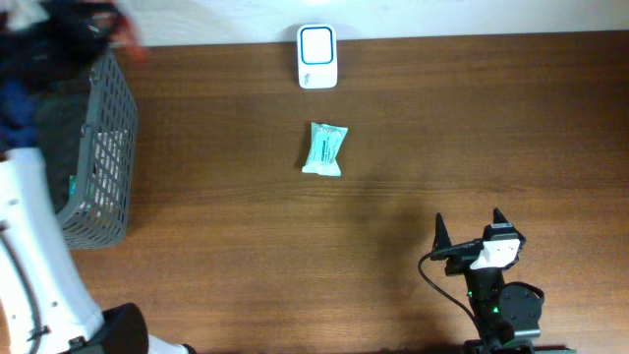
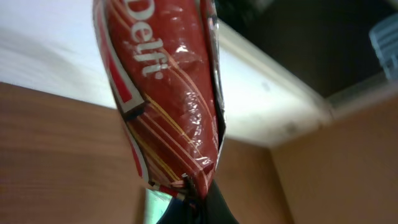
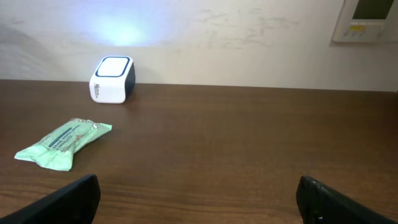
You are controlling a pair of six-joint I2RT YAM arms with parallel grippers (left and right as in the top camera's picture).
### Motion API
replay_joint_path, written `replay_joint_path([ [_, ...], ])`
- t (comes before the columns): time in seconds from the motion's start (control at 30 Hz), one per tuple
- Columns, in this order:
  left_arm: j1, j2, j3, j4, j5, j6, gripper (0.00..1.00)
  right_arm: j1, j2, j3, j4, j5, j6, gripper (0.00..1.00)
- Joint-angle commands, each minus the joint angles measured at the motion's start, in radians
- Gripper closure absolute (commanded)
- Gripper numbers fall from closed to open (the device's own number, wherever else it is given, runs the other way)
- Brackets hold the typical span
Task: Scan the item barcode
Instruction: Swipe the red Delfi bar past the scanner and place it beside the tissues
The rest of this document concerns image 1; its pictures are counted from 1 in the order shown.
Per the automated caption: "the green wet wipes pack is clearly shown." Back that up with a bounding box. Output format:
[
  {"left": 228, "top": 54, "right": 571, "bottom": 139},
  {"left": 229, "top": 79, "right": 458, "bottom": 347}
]
[{"left": 302, "top": 122, "right": 348, "bottom": 177}]

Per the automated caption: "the orange chocolate bar wrapper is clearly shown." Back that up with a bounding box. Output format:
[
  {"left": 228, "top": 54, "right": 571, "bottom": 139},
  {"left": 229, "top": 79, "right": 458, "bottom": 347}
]
[{"left": 110, "top": 10, "right": 147, "bottom": 63}]

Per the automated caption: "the small teal tissue pack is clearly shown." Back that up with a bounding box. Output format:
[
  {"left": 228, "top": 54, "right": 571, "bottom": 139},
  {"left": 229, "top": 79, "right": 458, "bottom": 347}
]
[{"left": 68, "top": 175, "right": 77, "bottom": 200}]

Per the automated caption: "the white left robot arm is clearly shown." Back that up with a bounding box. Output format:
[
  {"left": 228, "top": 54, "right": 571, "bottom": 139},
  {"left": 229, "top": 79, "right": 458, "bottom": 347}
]
[{"left": 1, "top": 1, "right": 190, "bottom": 354}]

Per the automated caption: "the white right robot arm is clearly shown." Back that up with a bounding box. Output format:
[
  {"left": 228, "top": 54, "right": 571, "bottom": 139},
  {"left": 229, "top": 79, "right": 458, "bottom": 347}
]
[{"left": 418, "top": 208, "right": 573, "bottom": 354}]

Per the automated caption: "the white barcode scanner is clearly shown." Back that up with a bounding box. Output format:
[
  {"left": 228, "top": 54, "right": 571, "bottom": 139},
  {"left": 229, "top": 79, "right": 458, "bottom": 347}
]
[{"left": 297, "top": 24, "right": 338, "bottom": 89}]

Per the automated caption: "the grey plastic mesh basket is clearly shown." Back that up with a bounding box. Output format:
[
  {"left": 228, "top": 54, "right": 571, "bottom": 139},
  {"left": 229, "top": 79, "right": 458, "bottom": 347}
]
[{"left": 35, "top": 51, "right": 139, "bottom": 249}]

